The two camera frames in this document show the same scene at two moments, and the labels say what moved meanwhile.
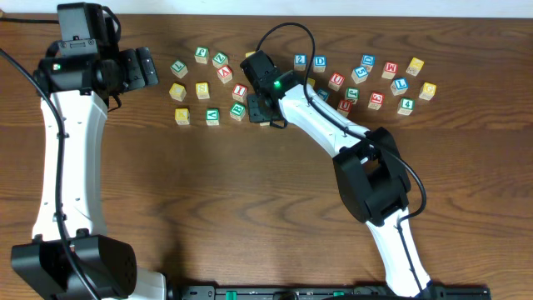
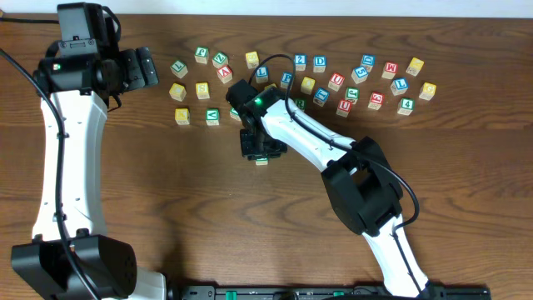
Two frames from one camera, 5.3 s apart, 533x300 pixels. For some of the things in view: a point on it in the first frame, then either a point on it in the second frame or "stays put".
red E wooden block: [376, 100] stays put
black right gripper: [256, 109] -> [261, 147]
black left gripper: [136, 68] stays put
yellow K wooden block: [181, 116] stays put
